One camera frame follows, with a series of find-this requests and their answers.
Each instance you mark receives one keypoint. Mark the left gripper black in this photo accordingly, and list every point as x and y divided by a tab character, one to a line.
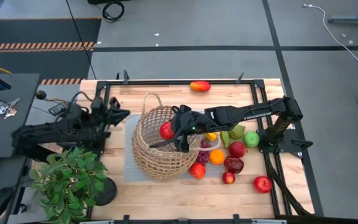
101	121

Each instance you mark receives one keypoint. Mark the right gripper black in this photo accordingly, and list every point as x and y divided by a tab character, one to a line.
185	123

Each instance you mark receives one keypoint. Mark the woven straw basket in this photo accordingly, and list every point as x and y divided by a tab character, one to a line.
157	161

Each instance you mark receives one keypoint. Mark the purple grape bunch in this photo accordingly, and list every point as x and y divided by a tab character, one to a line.
203	155

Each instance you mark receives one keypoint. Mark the red orange peach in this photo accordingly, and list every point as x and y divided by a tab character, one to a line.
197	170

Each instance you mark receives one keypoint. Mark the yellow bell pepper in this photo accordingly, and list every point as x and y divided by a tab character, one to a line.
211	136

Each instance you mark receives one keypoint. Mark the orange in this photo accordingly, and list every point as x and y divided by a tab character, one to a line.
217	156

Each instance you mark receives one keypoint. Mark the green cucumber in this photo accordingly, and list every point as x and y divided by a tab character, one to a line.
225	139

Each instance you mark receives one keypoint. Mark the red yellow mango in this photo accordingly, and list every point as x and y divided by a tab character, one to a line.
199	86

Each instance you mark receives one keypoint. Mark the dark red pomegranate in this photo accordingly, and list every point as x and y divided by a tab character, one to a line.
234	164

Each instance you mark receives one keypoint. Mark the small red apple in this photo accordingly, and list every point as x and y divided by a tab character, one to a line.
228	177

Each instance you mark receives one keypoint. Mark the green pear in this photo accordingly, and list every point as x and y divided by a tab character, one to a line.
237	133

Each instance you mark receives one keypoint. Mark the green apple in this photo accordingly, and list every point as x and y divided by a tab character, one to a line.
251	139

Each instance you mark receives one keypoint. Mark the large red apple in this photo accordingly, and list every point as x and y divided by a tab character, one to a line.
262	184

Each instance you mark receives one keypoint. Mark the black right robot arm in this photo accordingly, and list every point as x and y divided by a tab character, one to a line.
244	115

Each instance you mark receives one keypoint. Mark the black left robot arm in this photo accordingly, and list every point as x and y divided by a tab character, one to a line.
57	130

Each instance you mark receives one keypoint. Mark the grey woven placemat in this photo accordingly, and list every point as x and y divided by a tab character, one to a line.
129	168

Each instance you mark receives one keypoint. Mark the grey side table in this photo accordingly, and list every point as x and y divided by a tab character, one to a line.
61	91

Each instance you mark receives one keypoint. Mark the black power adapter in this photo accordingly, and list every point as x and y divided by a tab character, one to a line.
56	109

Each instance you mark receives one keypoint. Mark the round woven mat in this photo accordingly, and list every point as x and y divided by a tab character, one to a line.
50	147

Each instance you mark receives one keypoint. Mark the black plant pot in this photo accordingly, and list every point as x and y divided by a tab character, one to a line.
109	193

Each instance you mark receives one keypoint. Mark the green leafy plant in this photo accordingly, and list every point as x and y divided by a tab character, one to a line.
67	183

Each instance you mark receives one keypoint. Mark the black hazard striped floor mat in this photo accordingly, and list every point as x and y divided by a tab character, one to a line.
42	31

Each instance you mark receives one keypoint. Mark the grey metal table leg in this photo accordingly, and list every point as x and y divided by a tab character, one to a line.
353	20

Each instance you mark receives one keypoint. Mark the black aluminium table frame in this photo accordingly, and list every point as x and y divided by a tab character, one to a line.
182	82

